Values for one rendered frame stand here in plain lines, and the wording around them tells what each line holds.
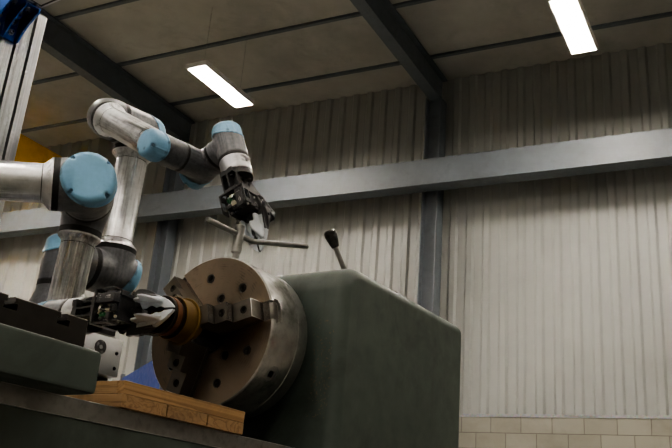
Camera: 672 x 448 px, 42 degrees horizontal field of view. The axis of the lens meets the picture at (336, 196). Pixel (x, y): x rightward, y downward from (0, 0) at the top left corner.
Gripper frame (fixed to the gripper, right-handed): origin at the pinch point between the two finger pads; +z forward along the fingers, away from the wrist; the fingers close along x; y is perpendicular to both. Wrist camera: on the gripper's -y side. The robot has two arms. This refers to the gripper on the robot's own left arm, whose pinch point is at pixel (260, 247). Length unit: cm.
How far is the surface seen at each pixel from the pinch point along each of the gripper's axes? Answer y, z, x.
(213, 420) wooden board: 35, 49, 3
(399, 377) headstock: -22.6, 34.2, 13.4
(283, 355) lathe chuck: 12.7, 33.5, 6.2
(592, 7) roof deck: -850, -641, 96
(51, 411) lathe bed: 68, 52, 0
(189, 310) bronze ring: 29.3, 24.0, -1.8
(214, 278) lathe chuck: 18.0, 13.0, -2.2
